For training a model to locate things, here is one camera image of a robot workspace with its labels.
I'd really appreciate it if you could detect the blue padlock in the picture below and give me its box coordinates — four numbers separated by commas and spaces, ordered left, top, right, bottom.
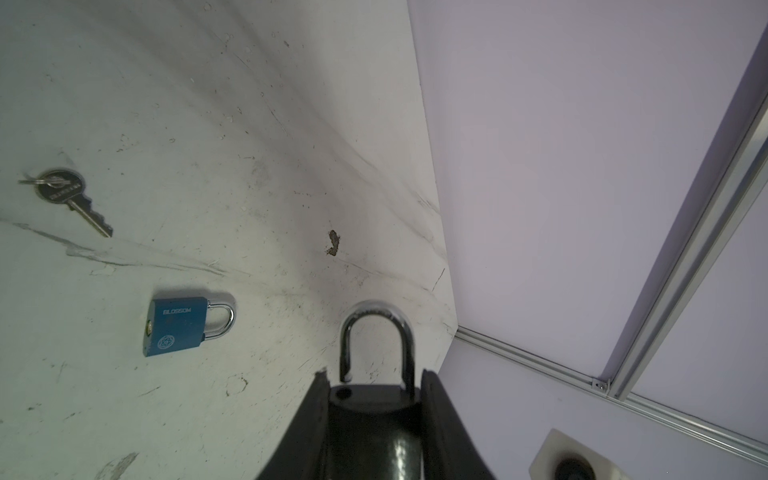
142, 297, 236, 357

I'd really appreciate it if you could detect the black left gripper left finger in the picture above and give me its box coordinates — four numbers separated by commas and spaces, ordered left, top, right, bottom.
257, 370, 330, 480

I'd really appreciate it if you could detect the silver key with ring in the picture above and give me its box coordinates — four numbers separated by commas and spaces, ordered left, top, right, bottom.
20, 168, 113, 238

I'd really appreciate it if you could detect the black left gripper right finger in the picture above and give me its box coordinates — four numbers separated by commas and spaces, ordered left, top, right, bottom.
421, 370, 494, 480

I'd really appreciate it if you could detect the black padlock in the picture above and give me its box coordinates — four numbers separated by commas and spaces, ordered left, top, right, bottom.
325, 300, 422, 479

